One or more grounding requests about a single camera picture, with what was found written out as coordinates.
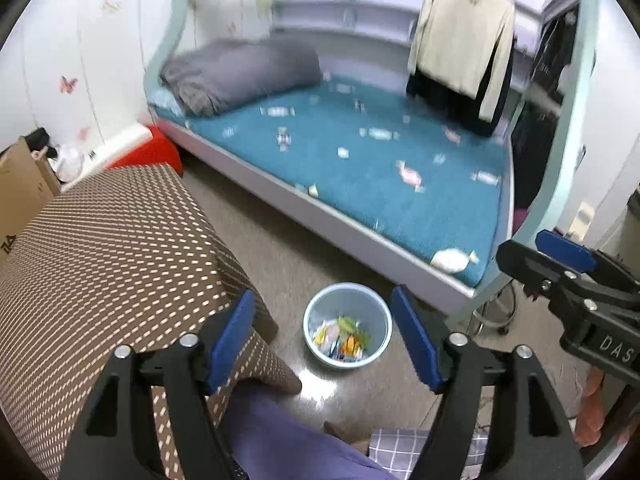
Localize person's right hand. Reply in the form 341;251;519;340
574;367;607;450

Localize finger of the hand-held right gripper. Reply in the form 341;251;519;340
496;239;640;333
535;230;640;293

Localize brown cardboard box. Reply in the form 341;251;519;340
0;137;63;266

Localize black hanging garments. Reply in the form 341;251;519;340
405;50;516;138

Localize light blue pillow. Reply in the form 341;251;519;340
148;87;186;116

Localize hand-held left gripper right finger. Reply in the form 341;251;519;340
390;285;586;480

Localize lilac wall shelves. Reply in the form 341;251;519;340
270;0;541;53

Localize brown polka-dot tablecloth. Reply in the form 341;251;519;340
0;162;303;480

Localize person's purple trouser leg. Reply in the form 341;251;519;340
220;380;401;480

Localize bed with teal mattress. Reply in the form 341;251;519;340
142;0;601;316

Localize small black bag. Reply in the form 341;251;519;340
24;128;51;153

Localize large black bag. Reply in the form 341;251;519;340
510;102;551;211

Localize grey checked cloth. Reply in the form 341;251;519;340
367;427;488;480

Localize red storage box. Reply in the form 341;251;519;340
107;125;185;177

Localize dark hanging clothes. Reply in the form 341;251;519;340
530;7;581;106

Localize grey duvet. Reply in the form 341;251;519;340
159;40;322;117

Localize cream sweater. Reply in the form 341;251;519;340
407;0;516;123

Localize white paper wrappers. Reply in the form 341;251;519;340
312;322;341;347

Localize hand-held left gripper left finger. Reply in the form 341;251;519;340
59;289;257;480

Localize light blue plastic bin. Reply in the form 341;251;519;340
303;282;392;371

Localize green snack packet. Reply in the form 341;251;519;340
336;316;371;346

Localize white wardrobe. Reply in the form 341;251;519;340
0;0;176;161

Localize white plastic bag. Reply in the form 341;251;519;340
52;144;85;183

